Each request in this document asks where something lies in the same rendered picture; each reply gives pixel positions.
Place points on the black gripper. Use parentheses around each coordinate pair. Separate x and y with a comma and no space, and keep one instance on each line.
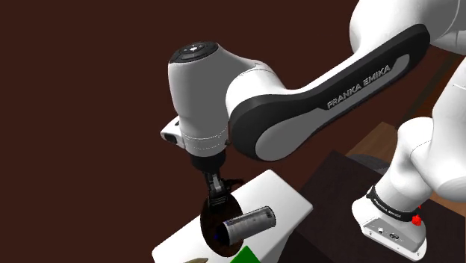
(208,161)

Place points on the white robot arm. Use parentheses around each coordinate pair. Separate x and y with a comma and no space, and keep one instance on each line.
(204,98)

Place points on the white table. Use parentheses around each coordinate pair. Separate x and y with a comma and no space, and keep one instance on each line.
(271,196)

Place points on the dark brown plate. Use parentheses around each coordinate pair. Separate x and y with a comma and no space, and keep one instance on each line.
(213,222)

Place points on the grey cylinder can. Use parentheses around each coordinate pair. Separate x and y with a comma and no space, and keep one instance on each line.
(251,223)

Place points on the green flat object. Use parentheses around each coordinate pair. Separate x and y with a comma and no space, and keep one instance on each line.
(247,256)

